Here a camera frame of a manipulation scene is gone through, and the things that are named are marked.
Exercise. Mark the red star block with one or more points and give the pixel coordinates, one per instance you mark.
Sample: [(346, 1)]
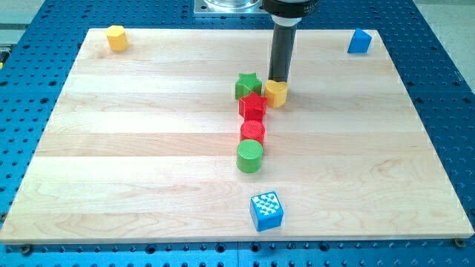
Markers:
[(252, 107)]

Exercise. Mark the blue triangular prism block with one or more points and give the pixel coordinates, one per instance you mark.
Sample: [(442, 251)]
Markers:
[(360, 41)]

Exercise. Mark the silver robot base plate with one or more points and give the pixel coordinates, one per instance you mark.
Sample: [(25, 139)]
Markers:
[(211, 7)]

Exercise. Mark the blue cube block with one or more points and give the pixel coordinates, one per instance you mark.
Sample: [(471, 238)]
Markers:
[(266, 211)]

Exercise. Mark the yellow hexagon block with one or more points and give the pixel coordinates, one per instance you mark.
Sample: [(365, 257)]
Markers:
[(117, 38)]

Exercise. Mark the wooden board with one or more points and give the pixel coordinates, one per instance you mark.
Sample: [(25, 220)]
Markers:
[(141, 147)]

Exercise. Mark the green star block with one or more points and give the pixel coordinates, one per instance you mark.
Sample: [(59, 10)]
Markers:
[(246, 84)]

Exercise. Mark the red cylinder block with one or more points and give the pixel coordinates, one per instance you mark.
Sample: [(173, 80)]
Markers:
[(252, 129)]

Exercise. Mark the green cylinder block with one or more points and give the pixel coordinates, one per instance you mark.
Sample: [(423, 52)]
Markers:
[(249, 156)]

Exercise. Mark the yellow heart block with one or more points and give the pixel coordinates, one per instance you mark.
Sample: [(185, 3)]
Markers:
[(276, 93)]

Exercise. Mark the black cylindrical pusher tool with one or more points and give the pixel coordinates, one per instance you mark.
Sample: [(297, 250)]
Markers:
[(282, 47)]

